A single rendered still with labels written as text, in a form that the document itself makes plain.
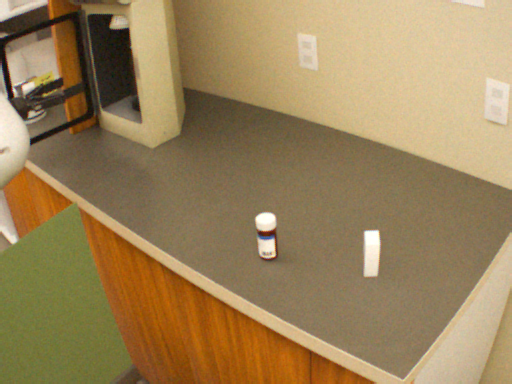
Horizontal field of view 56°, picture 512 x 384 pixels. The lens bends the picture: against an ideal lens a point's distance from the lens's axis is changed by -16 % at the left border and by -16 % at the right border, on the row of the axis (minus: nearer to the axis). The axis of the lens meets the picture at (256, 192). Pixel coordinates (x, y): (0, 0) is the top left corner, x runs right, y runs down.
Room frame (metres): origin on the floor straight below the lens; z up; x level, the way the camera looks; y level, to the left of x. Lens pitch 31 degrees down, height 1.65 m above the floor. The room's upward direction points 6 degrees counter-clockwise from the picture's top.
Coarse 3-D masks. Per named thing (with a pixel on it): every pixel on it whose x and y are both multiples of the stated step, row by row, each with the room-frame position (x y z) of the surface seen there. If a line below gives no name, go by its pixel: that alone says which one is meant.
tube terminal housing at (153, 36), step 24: (144, 0) 1.51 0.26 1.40; (168, 0) 1.67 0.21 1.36; (144, 24) 1.50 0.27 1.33; (168, 24) 1.61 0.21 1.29; (144, 48) 1.50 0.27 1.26; (168, 48) 1.56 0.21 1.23; (144, 72) 1.49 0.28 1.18; (168, 72) 1.55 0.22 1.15; (144, 96) 1.48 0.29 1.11; (168, 96) 1.54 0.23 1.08; (120, 120) 1.60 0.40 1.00; (144, 120) 1.49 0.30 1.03; (168, 120) 1.53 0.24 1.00; (144, 144) 1.51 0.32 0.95
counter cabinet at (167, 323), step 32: (32, 192) 1.66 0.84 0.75; (32, 224) 1.77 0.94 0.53; (96, 224) 1.26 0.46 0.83; (96, 256) 1.32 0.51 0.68; (128, 256) 1.15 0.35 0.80; (128, 288) 1.20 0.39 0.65; (160, 288) 1.06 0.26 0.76; (192, 288) 0.96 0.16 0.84; (128, 320) 1.26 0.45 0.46; (160, 320) 1.10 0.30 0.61; (192, 320) 0.98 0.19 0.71; (224, 320) 0.89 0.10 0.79; (256, 320) 0.81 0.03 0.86; (480, 320) 0.80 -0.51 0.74; (160, 352) 1.15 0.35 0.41; (192, 352) 1.01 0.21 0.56; (224, 352) 0.91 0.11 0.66; (256, 352) 0.82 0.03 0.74; (288, 352) 0.75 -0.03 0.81; (448, 352) 0.66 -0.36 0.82; (480, 352) 0.89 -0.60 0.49
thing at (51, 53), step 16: (48, 32) 1.62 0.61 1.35; (64, 32) 1.65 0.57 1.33; (16, 48) 1.55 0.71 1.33; (32, 48) 1.58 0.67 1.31; (48, 48) 1.62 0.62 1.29; (64, 48) 1.65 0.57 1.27; (16, 64) 1.54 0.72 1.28; (32, 64) 1.58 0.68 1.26; (48, 64) 1.61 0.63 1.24; (64, 64) 1.64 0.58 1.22; (80, 64) 1.68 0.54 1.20; (16, 80) 1.54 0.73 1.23; (32, 80) 1.57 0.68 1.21; (48, 80) 1.60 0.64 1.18; (64, 80) 1.64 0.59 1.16; (80, 80) 1.67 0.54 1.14; (80, 96) 1.67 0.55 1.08; (32, 112) 1.56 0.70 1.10; (48, 112) 1.59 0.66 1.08; (64, 112) 1.63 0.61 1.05; (80, 112) 1.66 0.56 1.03; (32, 128) 1.55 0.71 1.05; (48, 128) 1.58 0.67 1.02
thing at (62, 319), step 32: (64, 224) 0.60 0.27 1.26; (0, 256) 0.51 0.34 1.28; (32, 256) 0.55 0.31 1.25; (64, 256) 0.59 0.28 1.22; (0, 288) 0.50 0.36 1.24; (32, 288) 0.54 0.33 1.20; (64, 288) 0.58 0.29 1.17; (96, 288) 0.62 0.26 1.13; (0, 320) 0.48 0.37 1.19; (32, 320) 0.52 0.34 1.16; (64, 320) 0.56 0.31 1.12; (96, 320) 0.60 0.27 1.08; (0, 352) 0.46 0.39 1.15; (32, 352) 0.50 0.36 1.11; (64, 352) 0.54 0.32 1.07; (96, 352) 0.58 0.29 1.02; (128, 352) 0.63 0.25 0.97
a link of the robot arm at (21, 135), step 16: (0, 96) 0.78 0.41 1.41; (0, 112) 0.74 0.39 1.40; (16, 112) 0.78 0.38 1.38; (0, 128) 0.71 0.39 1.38; (16, 128) 0.73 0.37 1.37; (0, 144) 0.70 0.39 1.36; (16, 144) 0.72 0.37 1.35; (0, 160) 0.69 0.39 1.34; (16, 160) 0.71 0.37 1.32; (0, 176) 0.69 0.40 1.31
